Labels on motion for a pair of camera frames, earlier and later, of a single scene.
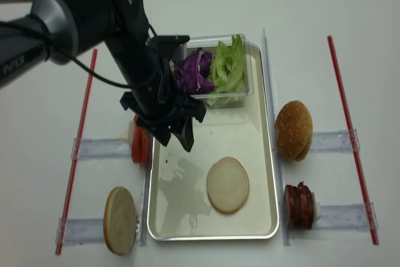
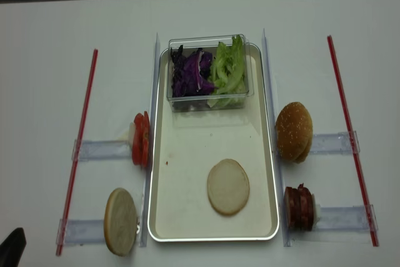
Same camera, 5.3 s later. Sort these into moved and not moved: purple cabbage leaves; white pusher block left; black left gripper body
Moved: black left gripper body
Not moved: white pusher block left; purple cabbage leaves
